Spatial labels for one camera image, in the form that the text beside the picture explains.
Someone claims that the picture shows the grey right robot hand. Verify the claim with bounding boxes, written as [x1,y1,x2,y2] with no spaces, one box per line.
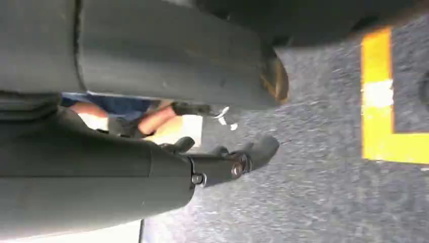
[0,0,289,241]

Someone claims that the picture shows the yellow tape marking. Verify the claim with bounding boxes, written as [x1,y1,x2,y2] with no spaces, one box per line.
[360,26,429,166]

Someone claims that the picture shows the small white scrap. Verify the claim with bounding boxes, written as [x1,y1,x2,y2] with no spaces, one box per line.
[213,106,239,132]

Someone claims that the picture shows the person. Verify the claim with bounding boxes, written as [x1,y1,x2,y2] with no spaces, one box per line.
[61,93,204,148]

